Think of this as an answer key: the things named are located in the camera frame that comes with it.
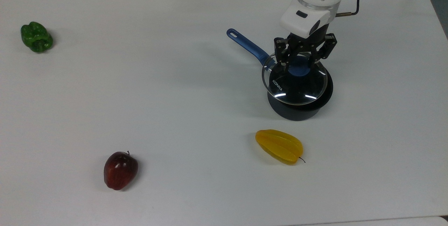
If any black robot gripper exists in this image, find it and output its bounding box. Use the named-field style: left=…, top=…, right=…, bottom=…
left=274, top=26, right=338, bottom=73

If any glass lid with blue knob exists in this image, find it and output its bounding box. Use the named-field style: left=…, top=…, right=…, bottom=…
left=261, top=52, right=329, bottom=107

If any yellow toy starfruit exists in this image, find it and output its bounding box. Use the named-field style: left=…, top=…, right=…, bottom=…
left=255, top=129, right=306, bottom=165

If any red toy apple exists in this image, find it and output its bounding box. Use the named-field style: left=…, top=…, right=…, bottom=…
left=103, top=151, right=139, bottom=191

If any green toy bell pepper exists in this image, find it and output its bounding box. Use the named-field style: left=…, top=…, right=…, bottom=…
left=20, top=21, right=54, bottom=53

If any dark saucepan with blue handle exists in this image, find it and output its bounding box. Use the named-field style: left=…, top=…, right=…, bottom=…
left=226, top=28, right=334, bottom=122

